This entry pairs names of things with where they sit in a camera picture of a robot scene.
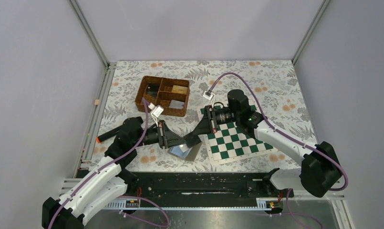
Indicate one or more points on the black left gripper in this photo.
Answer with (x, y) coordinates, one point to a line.
(167, 138)

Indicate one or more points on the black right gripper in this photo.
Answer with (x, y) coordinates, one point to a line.
(207, 123)

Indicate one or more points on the silver cards in basket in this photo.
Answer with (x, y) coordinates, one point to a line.
(176, 104)

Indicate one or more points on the gold cards in basket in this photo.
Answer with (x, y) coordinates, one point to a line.
(179, 89)

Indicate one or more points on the black microphone orange tip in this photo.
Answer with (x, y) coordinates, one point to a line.
(107, 135)

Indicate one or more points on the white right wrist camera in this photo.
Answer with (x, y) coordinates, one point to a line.
(209, 96)

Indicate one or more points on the floral patterned table mat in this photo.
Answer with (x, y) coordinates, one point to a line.
(273, 85)

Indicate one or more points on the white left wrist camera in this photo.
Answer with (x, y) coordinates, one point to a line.
(156, 111)

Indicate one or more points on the brown woven divided basket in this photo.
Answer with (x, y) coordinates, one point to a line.
(164, 95)

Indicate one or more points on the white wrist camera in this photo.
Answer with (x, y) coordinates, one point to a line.
(209, 96)
(156, 111)

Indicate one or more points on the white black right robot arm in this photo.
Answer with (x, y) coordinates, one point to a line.
(320, 168)

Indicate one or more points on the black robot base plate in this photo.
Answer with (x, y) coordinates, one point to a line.
(204, 190)

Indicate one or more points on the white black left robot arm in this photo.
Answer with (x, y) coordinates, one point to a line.
(109, 179)

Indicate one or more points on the silver metal card holder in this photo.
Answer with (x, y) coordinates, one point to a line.
(186, 153)

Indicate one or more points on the green white chessboard mat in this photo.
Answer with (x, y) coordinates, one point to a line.
(229, 144)

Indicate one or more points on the black cards in basket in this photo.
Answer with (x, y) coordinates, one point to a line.
(152, 90)

